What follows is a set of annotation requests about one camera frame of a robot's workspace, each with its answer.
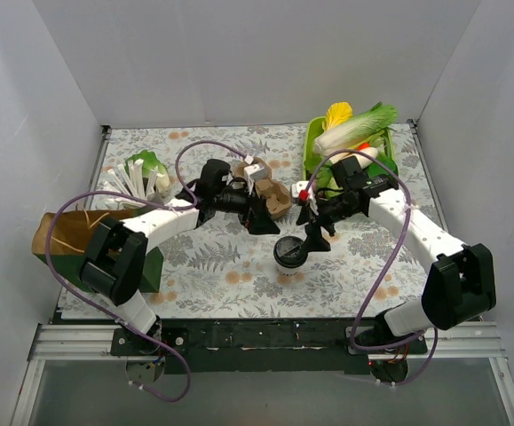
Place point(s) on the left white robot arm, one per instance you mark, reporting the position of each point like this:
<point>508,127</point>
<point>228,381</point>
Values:
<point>115,257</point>

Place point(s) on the white radish toy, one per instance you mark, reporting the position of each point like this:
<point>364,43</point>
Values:
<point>365,157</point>

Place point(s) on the green plastic basket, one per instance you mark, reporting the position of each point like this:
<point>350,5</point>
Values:
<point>383,141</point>

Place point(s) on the red pepper toy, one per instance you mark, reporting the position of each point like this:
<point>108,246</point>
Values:
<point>362,146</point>

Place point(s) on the brown green paper bag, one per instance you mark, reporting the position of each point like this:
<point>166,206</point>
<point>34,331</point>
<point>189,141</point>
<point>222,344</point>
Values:
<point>73,232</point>

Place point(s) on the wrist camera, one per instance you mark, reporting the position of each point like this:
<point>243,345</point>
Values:
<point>255,171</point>
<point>303,195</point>

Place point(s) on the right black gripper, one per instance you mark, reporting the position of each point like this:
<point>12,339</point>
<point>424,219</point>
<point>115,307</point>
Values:
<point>317,223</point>

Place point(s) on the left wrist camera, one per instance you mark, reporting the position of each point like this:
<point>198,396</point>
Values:
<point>255,171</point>

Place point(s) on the large napa cabbage toy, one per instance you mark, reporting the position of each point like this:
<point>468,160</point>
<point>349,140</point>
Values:
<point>356,130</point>

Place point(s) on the white paper coffee cup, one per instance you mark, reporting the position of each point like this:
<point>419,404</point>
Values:
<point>289,268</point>

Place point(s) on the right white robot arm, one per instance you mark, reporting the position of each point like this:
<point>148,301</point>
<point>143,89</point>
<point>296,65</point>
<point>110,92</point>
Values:
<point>460,277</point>

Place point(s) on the small bok choy toy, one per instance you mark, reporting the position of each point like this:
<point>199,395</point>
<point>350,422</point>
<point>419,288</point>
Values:
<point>152,166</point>

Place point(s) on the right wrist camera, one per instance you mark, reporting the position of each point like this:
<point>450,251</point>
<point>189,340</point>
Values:
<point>303,195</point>

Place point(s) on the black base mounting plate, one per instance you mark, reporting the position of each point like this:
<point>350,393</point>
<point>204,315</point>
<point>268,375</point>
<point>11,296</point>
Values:
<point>262,345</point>

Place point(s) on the brown pulp cup carrier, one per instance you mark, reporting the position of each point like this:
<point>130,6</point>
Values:
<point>270,187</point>

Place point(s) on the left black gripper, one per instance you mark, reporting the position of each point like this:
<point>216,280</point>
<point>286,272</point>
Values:
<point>251,209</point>

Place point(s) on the aluminium frame rail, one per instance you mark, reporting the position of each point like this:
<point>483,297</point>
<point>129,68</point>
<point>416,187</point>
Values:
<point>102,342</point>

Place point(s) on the yellow leafy vegetable toy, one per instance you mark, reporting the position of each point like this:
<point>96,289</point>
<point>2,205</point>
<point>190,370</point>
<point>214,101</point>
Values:
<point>337,114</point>

